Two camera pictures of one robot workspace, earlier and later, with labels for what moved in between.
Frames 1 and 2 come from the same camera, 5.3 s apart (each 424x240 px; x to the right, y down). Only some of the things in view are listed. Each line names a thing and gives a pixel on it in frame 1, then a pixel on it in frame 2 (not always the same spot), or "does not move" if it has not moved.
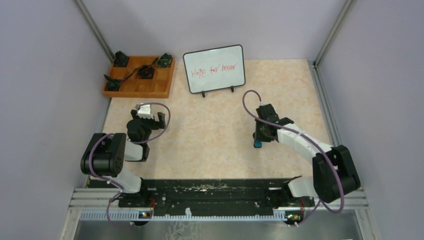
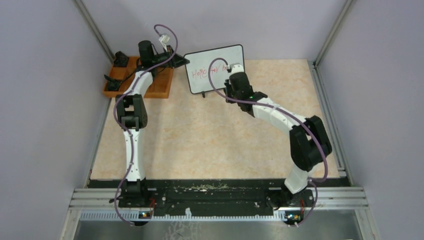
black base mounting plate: (216, 194) does not move
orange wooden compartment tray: (143, 77) does not move
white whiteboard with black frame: (215, 68) does not move
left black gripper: (161, 124) -> (178, 61)
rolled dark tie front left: (113, 84) does not move
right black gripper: (258, 137) -> (228, 86)
